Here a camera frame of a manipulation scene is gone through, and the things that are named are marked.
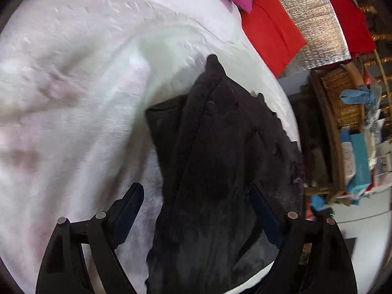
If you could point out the white textured bed blanket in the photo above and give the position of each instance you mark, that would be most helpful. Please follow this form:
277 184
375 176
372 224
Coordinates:
85 98

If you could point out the silver foil insulation mat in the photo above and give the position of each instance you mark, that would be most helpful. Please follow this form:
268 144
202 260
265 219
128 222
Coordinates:
315 27

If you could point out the black padded jacket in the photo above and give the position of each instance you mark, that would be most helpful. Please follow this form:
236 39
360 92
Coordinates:
220 159

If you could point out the blue cloth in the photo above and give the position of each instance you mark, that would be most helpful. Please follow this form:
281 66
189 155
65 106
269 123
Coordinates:
356 96

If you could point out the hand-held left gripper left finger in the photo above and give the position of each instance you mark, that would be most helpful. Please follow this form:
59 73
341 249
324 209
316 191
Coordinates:
128 216

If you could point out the red cloth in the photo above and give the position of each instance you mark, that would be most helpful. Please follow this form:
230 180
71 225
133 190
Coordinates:
346 12

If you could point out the red pillow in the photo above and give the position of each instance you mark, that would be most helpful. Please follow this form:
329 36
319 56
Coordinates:
272 33

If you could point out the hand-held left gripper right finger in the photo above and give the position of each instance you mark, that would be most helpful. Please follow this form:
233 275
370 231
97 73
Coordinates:
264 216

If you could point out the teal box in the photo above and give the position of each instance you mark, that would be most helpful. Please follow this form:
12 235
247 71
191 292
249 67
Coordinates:
361 159

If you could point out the wicker basket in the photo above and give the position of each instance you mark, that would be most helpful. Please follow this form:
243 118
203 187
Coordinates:
346 110

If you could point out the wooden rack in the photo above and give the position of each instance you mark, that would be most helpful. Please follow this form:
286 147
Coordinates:
329 147

